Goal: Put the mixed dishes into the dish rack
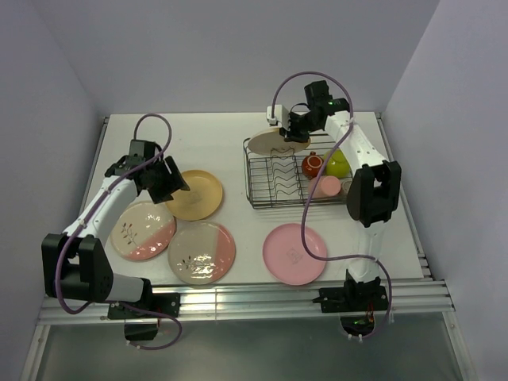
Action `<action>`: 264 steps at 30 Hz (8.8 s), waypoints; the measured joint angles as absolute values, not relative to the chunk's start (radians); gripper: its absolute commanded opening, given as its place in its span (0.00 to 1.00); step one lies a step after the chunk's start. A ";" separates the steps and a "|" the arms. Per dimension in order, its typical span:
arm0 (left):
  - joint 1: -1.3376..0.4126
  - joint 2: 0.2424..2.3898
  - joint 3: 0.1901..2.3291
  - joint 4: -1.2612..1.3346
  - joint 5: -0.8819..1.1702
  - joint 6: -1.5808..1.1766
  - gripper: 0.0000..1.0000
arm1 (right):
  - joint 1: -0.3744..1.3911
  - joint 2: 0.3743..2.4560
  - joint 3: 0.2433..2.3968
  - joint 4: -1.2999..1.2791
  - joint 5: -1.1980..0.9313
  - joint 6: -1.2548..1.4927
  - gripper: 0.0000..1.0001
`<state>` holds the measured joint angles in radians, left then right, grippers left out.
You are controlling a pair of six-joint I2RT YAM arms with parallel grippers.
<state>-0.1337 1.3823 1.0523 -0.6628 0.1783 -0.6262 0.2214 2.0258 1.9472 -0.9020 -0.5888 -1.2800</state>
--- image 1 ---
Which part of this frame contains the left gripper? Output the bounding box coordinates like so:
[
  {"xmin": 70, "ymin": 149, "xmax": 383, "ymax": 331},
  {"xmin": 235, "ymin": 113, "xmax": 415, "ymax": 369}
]
[{"xmin": 145, "ymin": 156, "xmax": 189, "ymax": 204}]

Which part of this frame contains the beige yellow branch plate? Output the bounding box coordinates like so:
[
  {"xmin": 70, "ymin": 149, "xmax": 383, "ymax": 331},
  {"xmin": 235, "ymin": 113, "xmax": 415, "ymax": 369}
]
[{"xmin": 247, "ymin": 128, "xmax": 311, "ymax": 156}]

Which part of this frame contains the red black mug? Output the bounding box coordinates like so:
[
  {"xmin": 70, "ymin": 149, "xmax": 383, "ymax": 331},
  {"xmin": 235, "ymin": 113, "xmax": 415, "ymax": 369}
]
[{"xmin": 301, "ymin": 152, "xmax": 324, "ymax": 179}]

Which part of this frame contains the large pink white plate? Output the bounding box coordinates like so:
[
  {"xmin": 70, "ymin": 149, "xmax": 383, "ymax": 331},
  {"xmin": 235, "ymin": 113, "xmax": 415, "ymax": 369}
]
[{"xmin": 109, "ymin": 201, "xmax": 176, "ymax": 261}]

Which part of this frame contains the lime green bowl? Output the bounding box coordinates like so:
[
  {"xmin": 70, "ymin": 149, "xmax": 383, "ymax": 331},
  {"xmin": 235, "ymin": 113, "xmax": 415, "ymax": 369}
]
[{"xmin": 325, "ymin": 148, "xmax": 351, "ymax": 179}]

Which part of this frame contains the pink plastic cup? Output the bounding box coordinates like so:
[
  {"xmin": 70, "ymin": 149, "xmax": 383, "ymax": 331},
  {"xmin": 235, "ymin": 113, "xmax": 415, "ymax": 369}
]
[{"xmin": 308, "ymin": 175, "xmax": 341, "ymax": 198}]

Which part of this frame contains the beige pink branch plate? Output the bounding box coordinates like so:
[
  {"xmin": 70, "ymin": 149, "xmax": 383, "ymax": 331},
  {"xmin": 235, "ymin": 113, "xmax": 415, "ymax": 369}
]
[{"xmin": 167, "ymin": 221, "xmax": 236, "ymax": 286}]

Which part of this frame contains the speckled ceramic cup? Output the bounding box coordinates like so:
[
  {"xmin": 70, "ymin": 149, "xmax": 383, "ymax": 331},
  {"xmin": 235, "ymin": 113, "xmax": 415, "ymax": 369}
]
[{"xmin": 340, "ymin": 179, "xmax": 352, "ymax": 196}]

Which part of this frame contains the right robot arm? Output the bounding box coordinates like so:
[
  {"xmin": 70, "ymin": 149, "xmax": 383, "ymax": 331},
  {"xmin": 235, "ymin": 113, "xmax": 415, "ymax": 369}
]
[{"xmin": 266, "ymin": 75, "xmax": 402, "ymax": 310}]

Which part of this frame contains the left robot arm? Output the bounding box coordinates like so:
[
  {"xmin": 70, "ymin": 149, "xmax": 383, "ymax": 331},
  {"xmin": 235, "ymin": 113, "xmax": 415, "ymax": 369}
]
[{"xmin": 41, "ymin": 156, "xmax": 189, "ymax": 317}]

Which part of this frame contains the orange bear plate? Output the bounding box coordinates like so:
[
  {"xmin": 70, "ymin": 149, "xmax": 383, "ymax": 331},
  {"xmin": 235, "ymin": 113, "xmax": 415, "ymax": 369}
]
[{"xmin": 165, "ymin": 170, "xmax": 223, "ymax": 221}]

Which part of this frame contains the pink bear plate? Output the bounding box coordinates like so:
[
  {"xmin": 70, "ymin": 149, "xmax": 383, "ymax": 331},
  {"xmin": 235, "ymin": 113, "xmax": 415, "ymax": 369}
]
[{"xmin": 262, "ymin": 223, "xmax": 325, "ymax": 286}]

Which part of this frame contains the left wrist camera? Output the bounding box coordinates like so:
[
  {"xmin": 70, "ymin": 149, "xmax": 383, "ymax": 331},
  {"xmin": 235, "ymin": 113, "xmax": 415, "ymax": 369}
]
[{"xmin": 129, "ymin": 139, "xmax": 157, "ymax": 161}]

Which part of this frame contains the black wire dish rack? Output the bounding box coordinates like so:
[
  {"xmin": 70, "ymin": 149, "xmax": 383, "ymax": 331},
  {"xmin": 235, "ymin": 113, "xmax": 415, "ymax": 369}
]
[{"xmin": 243, "ymin": 133, "xmax": 334, "ymax": 210}]

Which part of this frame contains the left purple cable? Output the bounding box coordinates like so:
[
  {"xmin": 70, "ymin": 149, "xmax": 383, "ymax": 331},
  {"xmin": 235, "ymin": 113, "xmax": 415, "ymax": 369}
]
[{"xmin": 54, "ymin": 113, "xmax": 183, "ymax": 352}]

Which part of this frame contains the purple cable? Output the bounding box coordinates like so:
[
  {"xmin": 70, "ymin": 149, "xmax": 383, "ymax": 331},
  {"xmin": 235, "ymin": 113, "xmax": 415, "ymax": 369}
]
[
  {"xmin": 271, "ymin": 71, "xmax": 395, "ymax": 339},
  {"xmin": 54, "ymin": 113, "xmax": 183, "ymax": 352}
]

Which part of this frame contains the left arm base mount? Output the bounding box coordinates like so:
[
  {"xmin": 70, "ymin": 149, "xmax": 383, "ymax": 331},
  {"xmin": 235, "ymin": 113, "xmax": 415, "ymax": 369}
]
[{"xmin": 106, "ymin": 293, "xmax": 183, "ymax": 351}]

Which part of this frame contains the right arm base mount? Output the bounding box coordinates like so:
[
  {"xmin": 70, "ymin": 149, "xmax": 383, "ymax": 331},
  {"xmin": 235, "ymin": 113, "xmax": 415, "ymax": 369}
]
[{"xmin": 312, "ymin": 271, "xmax": 392, "ymax": 343}]

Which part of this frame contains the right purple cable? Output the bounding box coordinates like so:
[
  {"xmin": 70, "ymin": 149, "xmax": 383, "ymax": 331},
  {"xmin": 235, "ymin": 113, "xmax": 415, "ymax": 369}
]
[{"xmin": 271, "ymin": 71, "xmax": 395, "ymax": 339}]

